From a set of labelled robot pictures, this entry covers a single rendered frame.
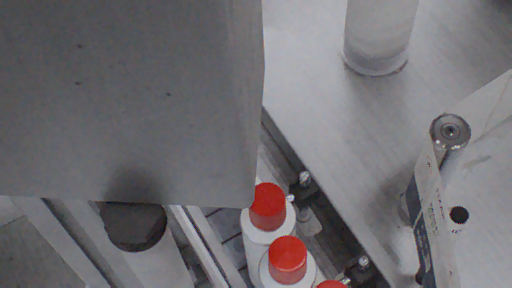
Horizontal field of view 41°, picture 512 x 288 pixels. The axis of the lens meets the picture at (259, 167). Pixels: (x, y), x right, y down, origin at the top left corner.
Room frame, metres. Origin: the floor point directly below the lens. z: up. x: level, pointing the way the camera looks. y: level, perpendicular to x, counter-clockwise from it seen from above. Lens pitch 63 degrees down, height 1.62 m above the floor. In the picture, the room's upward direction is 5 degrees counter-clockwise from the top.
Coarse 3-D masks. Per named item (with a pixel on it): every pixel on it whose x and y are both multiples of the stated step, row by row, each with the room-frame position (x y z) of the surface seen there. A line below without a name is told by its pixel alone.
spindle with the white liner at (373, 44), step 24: (360, 0) 0.51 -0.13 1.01; (384, 0) 0.49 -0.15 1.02; (408, 0) 0.49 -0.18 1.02; (360, 24) 0.50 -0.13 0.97; (384, 24) 0.49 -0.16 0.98; (408, 24) 0.50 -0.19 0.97; (360, 48) 0.50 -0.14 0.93; (384, 48) 0.49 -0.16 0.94; (408, 48) 0.52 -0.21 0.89; (360, 72) 0.49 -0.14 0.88; (384, 72) 0.49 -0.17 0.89
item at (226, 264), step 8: (192, 208) 0.29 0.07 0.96; (192, 216) 0.28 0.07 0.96; (200, 216) 0.28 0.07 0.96; (200, 224) 0.27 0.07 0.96; (208, 224) 0.27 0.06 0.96; (200, 232) 0.26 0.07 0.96; (208, 232) 0.26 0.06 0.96; (208, 240) 0.25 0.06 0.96; (216, 240) 0.25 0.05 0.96; (216, 248) 0.24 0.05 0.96; (216, 256) 0.23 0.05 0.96; (224, 256) 0.23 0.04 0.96; (224, 264) 0.22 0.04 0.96; (232, 264) 0.22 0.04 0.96; (224, 272) 0.22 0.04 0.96; (232, 272) 0.22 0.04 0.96; (232, 280) 0.21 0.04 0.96; (240, 280) 0.21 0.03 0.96
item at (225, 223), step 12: (216, 216) 0.31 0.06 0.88; (228, 216) 0.31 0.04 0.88; (216, 228) 0.30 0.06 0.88; (228, 228) 0.30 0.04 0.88; (240, 228) 0.29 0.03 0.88; (204, 240) 0.28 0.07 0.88; (228, 240) 0.28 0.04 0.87; (240, 240) 0.28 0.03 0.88; (228, 252) 0.27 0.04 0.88; (240, 252) 0.26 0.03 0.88; (240, 264) 0.25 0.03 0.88
